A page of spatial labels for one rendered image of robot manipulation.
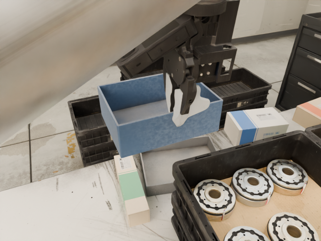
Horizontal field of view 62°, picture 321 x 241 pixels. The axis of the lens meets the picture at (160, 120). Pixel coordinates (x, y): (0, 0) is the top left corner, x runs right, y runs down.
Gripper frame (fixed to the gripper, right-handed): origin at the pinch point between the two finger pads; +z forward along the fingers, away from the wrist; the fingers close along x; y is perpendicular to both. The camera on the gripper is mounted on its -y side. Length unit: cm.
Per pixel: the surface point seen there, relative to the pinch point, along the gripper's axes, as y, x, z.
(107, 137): -3, 68, 66
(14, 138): -66, 153, 126
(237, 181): 19.6, -0.8, 25.9
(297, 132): 40.5, 3.7, 19.2
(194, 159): 9.0, 4.9, 19.3
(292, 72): 149, 98, 73
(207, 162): 12.5, 4.1, 20.9
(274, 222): 20.4, -13.7, 24.7
